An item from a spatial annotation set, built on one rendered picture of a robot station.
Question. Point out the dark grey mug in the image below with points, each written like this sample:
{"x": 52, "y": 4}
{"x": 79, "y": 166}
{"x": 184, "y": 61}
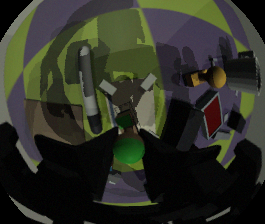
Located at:
{"x": 243, "y": 74}

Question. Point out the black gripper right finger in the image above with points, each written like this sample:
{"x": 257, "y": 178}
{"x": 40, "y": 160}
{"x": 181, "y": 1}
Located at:
{"x": 164, "y": 164}

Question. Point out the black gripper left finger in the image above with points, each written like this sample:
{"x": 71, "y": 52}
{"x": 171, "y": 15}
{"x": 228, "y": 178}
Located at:
{"x": 91, "y": 160}

